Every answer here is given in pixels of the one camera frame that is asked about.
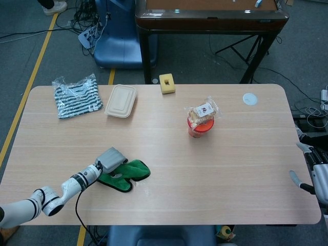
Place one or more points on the beige lidded food container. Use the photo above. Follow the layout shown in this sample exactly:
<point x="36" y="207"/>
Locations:
<point x="121" y="101"/>

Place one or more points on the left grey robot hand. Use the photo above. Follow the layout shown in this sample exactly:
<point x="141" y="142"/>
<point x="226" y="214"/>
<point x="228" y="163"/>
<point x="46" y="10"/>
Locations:
<point x="110" y="159"/>

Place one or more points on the black trouser leg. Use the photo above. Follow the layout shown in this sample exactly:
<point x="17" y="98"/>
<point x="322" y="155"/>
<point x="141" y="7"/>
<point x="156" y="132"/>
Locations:
<point x="46" y="3"/>

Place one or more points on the packaged biscuit snack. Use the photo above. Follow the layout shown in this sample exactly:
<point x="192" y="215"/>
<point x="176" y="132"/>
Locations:
<point x="203" y="111"/>

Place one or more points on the striped bagged garment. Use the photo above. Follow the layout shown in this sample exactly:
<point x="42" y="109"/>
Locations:
<point x="77" y="98"/>

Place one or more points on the white floor disc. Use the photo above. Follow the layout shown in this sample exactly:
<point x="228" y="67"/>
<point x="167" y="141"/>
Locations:
<point x="155" y="81"/>

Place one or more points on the white sneaker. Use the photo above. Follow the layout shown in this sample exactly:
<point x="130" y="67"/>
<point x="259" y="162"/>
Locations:
<point x="55" y="7"/>

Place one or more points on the yellow sponge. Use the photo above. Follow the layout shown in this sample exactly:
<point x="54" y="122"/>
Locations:
<point x="167" y="85"/>

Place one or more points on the orange instant noodle cup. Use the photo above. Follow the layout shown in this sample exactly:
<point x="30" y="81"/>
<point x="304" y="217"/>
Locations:
<point x="201" y="130"/>

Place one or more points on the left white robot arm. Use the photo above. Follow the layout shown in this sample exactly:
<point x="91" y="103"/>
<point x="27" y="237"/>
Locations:
<point x="51" y="194"/>

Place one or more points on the dark wooden mahjong table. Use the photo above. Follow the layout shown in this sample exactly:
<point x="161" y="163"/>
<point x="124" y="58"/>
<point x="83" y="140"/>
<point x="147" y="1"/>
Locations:
<point x="210" y="23"/>

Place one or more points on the green microfibre cloth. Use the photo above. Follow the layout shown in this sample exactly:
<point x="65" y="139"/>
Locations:
<point x="133" y="170"/>

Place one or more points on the blue padded seat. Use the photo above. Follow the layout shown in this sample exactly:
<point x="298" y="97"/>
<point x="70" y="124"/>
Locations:
<point x="159" y="235"/>

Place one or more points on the black floor box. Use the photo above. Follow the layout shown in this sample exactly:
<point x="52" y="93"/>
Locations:
<point x="311" y="124"/>

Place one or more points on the white power strip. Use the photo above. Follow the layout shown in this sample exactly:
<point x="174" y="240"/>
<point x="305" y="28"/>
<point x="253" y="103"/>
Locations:
<point x="324" y="98"/>

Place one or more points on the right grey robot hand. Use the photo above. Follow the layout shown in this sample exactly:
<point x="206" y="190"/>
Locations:
<point x="320" y="179"/>

